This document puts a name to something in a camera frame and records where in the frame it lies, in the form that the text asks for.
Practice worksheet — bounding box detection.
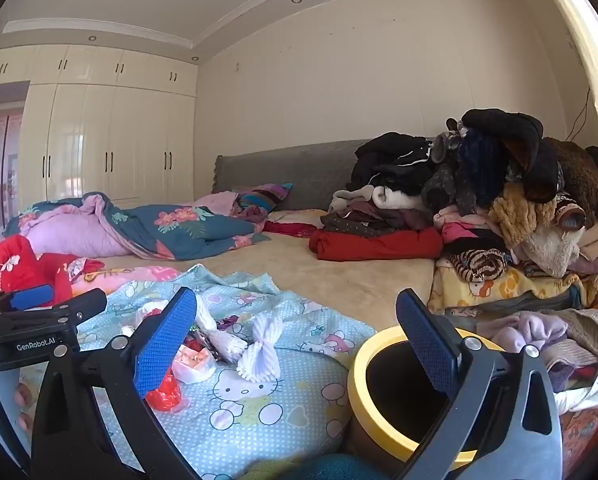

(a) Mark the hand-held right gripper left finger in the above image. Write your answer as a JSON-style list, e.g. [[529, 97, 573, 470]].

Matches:
[[31, 286, 202, 480]]

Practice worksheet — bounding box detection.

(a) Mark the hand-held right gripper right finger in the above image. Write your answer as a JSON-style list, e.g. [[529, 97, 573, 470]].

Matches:
[[395, 287, 563, 480]]

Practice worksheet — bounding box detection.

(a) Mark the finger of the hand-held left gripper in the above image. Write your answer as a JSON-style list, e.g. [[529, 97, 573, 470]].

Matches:
[[0, 284, 56, 314], [0, 288, 108, 334]]

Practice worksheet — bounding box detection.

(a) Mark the white plastic bag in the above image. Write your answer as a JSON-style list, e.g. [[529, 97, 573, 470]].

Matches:
[[171, 347, 217, 384]]

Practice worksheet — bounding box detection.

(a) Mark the red plastic bag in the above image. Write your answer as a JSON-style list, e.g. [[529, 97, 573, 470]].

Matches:
[[144, 370, 184, 412]]

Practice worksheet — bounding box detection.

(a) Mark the yellow rimmed black trash bin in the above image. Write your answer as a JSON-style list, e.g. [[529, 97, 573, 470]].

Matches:
[[348, 325, 510, 465]]

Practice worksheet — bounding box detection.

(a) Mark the person's left hand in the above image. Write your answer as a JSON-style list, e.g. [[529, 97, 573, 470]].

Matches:
[[13, 381, 34, 433]]

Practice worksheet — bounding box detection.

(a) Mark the red floral garment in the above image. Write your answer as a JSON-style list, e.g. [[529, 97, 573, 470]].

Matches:
[[0, 234, 104, 301]]

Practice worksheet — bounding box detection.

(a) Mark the pink cartoon blanket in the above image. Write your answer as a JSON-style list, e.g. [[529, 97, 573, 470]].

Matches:
[[69, 257, 180, 296]]

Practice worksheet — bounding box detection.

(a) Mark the brown striped garment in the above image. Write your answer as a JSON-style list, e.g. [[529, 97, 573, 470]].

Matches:
[[449, 249, 510, 283]]

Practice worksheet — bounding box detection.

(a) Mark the yellow cartoon blanket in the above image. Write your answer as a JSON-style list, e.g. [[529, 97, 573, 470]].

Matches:
[[428, 255, 598, 316]]

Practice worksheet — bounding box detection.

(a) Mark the red folded garment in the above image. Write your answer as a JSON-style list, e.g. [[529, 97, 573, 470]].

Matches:
[[309, 226, 444, 262]]

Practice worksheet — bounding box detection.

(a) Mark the lilac sweater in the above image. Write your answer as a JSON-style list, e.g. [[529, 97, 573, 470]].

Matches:
[[489, 310, 570, 356]]

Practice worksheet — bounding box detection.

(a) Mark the grey folded blanket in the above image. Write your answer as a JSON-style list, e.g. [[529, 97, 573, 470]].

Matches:
[[479, 287, 580, 314]]

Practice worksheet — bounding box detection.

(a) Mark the pink garment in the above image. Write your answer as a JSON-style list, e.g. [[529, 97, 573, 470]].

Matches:
[[434, 205, 504, 246]]

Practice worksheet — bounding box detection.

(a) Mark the bed with beige cover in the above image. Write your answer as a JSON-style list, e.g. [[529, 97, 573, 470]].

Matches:
[[94, 207, 437, 331]]

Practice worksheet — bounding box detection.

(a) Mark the blue floral quilt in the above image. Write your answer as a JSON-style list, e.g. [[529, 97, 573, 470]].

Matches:
[[4, 191, 270, 261]]

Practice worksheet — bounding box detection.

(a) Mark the light blue cartoon blanket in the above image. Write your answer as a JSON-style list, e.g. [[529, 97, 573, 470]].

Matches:
[[19, 264, 377, 480]]

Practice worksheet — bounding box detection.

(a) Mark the dark purple dotted garment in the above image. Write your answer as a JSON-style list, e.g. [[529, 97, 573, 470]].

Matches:
[[321, 200, 434, 233]]

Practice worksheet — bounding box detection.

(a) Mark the purple knit garment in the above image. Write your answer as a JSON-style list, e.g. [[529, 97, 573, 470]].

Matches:
[[546, 355, 580, 391]]

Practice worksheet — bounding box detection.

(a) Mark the pink cartoon curtain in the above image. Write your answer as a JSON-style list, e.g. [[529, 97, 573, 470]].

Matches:
[[0, 112, 24, 233]]

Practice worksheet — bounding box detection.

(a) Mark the white fleece garment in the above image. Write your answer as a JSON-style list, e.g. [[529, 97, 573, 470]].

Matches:
[[329, 185, 430, 213]]

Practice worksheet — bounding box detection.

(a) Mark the cream fleece garment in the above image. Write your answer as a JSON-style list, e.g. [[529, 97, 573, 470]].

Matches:
[[511, 220, 587, 278]]

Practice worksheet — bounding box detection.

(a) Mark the teal cloth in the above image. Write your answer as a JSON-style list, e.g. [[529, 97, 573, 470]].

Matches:
[[239, 452, 380, 480]]

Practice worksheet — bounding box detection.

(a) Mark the tan fuzzy garment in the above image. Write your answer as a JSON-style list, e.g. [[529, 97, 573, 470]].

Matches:
[[489, 182, 560, 248]]

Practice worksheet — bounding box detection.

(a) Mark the white quilted garment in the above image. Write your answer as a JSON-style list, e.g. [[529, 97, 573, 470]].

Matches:
[[554, 355, 598, 413]]

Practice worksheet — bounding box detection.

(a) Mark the grey speckled garment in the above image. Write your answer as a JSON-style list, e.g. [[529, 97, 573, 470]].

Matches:
[[421, 132, 464, 211]]

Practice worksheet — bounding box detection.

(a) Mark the dark red cloth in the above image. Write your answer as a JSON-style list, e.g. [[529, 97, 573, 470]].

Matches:
[[264, 220, 324, 239]]

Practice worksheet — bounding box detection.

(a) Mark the striped pillow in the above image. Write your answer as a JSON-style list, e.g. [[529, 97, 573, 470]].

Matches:
[[233, 182, 294, 221]]

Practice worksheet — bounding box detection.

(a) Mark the cream wardrobe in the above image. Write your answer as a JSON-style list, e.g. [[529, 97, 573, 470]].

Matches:
[[0, 44, 198, 208]]

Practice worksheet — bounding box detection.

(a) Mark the pink cartoon laundry basket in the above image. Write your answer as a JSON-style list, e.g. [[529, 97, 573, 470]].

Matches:
[[559, 402, 598, 468]]

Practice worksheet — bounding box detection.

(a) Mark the dark blue fuzzy garment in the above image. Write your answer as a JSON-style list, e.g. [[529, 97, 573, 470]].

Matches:
[[456, 127, 510, 211]]

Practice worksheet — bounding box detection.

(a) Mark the black jacket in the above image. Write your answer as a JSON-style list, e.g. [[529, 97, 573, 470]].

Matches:
[[351, 131, 437, 193]]

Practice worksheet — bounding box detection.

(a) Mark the brown patterned knit sleeve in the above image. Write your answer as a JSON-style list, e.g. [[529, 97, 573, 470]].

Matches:
[[551, 192, 590, 233]]

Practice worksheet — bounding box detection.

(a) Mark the grey padded headboard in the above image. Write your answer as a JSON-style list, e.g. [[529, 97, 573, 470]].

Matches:
[[212, 139, 374, 211]]

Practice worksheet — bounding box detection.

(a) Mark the brown plush blanket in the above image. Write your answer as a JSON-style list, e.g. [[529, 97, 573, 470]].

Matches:
[[544, 137, 598, 221]]

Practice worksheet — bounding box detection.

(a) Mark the black garment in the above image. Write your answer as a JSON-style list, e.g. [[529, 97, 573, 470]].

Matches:
[[461, 108, 562, 201]]

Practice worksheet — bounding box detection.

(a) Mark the black wall cable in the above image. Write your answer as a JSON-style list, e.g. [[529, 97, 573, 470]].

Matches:
[[569, 87, 592, 141]]

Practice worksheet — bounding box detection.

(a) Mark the cream door frame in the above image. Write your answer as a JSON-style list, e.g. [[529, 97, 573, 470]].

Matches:
[[526, 0, 598, 186]]

